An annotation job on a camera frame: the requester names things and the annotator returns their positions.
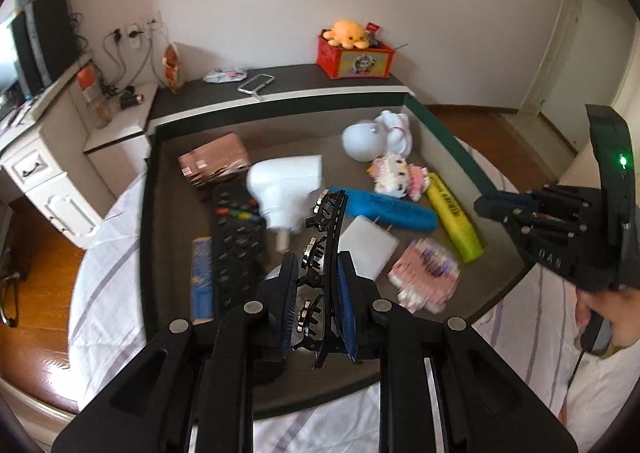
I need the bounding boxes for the black TV remote control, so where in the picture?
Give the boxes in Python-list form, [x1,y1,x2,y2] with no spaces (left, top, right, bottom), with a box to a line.
[212,174,267,319]

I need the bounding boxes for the pink storage box green rim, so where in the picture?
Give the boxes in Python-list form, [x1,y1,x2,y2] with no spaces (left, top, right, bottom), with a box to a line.
[139,92,532,422]

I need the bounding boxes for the yellow highlighter marker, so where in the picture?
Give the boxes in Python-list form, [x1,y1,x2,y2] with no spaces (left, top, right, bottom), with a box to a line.
[426,172,484,263]

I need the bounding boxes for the blue gold rectangular box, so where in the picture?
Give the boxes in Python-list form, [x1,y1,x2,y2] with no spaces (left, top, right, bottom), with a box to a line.
[190,236,214,324]

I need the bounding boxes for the white desk with drawers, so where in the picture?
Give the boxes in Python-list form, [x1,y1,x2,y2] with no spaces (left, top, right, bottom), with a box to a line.
[1,55,115,249]

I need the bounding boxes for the white phone case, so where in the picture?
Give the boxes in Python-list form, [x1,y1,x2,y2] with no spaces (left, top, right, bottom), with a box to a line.
[238,74,276,101]

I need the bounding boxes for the white square charger adapter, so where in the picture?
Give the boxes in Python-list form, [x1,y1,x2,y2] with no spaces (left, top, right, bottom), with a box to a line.
[338,216,399,281]

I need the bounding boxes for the pink white block cat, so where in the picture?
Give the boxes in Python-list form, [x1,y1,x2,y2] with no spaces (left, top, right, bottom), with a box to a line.
[368,154,431,202]

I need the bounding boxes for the person right hand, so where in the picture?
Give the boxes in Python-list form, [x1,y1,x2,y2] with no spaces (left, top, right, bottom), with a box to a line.
[575,288,640,348]

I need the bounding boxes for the orange cap water bottle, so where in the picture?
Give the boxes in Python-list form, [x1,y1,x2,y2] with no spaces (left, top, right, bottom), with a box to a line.
[76,65,112,129]

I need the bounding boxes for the pink block toy figure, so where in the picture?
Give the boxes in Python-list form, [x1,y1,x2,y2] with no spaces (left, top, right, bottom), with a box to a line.
[388,237,460,314]

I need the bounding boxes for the white striped bed sheet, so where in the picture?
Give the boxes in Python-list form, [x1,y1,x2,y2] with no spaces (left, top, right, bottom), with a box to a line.
[67,136,586,453]

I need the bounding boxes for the white wall power socket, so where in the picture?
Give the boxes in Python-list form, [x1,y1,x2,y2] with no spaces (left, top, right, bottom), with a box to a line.
[125,13,163,51]

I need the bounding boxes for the white dog figurine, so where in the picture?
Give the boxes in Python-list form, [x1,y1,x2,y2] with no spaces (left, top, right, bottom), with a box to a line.
[341,110,412,162]

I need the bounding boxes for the orange octopus plush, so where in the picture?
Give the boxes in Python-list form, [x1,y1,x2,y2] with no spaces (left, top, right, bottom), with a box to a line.
[321,20,370,50]

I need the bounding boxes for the small dark hair dryer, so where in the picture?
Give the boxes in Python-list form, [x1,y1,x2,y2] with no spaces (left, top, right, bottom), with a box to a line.
[119,90,144,109]

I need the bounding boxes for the black rhinestone hair clip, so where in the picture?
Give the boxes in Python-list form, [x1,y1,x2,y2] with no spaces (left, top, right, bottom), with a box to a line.
[293,188,348,369]

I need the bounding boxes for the orange snack bag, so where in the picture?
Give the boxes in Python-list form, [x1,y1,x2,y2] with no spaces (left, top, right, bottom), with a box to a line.
[163,42,184,94]

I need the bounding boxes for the white mosquito repellent plug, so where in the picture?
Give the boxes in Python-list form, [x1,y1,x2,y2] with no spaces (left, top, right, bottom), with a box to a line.
[246,155,323,254]

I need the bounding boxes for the rose gold cylindrical jar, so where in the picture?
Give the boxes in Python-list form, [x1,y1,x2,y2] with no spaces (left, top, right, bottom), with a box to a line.
[178,133,252,187]

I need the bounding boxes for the red toy storage box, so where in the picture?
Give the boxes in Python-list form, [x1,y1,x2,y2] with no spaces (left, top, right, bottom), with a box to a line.
[316,35,396,79]

